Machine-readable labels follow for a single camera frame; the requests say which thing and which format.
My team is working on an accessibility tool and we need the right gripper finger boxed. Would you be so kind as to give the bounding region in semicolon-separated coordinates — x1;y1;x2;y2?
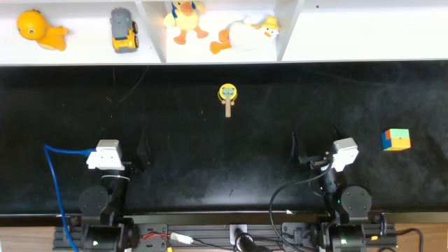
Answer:
290;131;307;164
331;125;346;144

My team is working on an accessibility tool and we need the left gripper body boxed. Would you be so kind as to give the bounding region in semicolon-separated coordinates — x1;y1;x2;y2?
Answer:
121;161;141;173

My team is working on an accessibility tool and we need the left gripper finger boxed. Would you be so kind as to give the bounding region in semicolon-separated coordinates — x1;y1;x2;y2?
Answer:
136;128;153;172

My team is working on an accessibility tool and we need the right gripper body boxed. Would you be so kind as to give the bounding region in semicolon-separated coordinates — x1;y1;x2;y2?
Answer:
299;155;334;172

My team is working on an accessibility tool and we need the many-coloured puzzle cube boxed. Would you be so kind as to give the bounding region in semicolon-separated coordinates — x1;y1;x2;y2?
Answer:
381;128;412;152

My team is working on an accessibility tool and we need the white shelf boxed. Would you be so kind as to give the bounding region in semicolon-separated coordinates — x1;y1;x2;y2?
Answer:
0;0;448;67

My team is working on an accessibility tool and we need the grey and yellow toy truck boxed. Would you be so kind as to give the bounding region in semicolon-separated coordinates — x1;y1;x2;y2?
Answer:
109;7;140;54

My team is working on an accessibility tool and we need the white plush duck yellow hat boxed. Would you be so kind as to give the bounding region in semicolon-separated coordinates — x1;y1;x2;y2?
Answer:
209;15;281;55

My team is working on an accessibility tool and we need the yellow rubber duck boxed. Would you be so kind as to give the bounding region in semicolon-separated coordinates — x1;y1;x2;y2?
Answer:
16;9;69;52

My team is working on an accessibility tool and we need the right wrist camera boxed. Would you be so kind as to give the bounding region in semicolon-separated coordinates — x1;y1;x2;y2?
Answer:
320;137;360;173

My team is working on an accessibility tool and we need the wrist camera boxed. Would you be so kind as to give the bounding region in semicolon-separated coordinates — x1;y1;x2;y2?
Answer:
320;137;360;173
86;139;126;172

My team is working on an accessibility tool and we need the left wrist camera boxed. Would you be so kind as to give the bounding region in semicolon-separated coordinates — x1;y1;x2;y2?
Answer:
86;139;126;172

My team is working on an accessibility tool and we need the black cable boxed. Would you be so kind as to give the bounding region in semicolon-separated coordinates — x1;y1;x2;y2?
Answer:
268;159;334;252

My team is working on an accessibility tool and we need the blue cable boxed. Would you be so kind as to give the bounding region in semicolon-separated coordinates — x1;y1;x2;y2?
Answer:
43;143;97;252

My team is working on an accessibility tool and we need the yellow rattle drum wooden handle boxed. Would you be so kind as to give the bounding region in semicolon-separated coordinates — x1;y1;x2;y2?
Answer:
217;83;239;118

